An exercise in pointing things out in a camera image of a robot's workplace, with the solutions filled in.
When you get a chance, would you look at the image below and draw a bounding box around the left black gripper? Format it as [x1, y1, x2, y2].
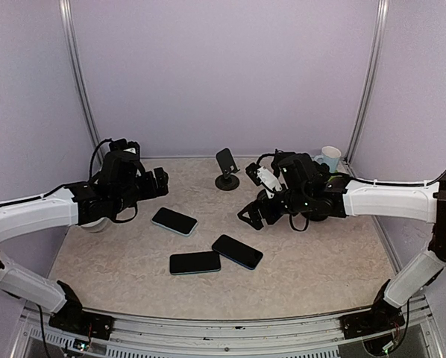
[113, 166, 169, 214]

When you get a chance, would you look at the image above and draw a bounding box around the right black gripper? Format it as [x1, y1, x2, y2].
[238, 184, 312, 230]

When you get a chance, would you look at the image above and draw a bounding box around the folding phone stand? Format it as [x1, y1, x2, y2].
[215, 148, 239, 191]

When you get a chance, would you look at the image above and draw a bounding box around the phone with dark-blue case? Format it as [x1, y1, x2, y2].
[212, 234, 263, 270]

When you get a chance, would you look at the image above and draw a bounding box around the phone with light-blue case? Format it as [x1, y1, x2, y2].
[151, 207, 198, 236]

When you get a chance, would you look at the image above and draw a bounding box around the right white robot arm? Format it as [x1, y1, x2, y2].
[238, 151, 446, 331]

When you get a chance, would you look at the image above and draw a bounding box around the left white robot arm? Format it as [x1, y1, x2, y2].
[0, 139, 169, 332]

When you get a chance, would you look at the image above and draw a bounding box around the black clamp phone stand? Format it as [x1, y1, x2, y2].
[274, 149, 295, 162]

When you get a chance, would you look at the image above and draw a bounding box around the phone with teal case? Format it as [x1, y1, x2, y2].
[169, 251, 221, 275]

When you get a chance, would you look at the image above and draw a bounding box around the white bowl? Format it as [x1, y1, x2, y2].
[81, 218, 110, 233]

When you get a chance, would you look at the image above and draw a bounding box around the green saucer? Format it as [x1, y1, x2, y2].
[328, 171, 342, 181]

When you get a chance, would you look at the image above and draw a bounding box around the white blue mug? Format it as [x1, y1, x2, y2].
[313, 145, 342, 173]

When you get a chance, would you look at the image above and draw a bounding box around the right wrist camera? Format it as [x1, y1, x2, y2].
[245, 163, 283, 198]

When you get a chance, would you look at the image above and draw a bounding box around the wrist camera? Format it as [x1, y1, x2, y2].
[109, 138, 140, 157]
[245, 163, 283, 198]

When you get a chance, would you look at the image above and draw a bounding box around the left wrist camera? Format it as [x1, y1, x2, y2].
[109, 138, 140, 157]

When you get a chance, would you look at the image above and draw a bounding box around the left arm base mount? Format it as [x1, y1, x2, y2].
[48, 311, 114, 340]

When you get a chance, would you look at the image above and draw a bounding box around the front aluminium rail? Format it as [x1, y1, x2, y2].
[10, 294, 444, 358]

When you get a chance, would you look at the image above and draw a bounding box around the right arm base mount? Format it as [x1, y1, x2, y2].
[339, 310, 405, 339]

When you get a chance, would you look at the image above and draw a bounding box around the left aluminium frame post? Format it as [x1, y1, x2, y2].
[59, 0, 101, 148]

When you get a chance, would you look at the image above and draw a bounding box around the aluminium frame post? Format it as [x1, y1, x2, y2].
[59, 0, 101, 148]
[345, 0, 390, 165]

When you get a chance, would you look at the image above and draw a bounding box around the right aluminium frame post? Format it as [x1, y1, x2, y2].
[345, 0, 390, 165]

